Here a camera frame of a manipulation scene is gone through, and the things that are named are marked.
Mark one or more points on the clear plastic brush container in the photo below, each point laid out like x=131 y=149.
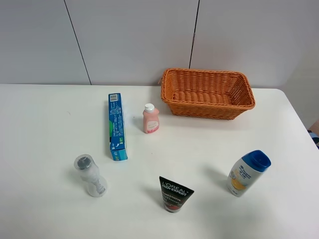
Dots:
x=89 y=172

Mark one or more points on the orange wicker basket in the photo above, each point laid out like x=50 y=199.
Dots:
x=206 y=94

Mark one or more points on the black L'Oreal face wash tube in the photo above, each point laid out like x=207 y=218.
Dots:
x=174 y=195

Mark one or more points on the blue patterned object at edge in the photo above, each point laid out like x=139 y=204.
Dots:
x=314 y=133

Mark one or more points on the small pink lotion bottle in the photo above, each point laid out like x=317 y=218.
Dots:
x=150 y=118

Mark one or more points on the blue toothpaste box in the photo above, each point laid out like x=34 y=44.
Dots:
x=117 y=127

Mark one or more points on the white blue-capped shampoo bottle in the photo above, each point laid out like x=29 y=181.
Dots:
x=246 y=171

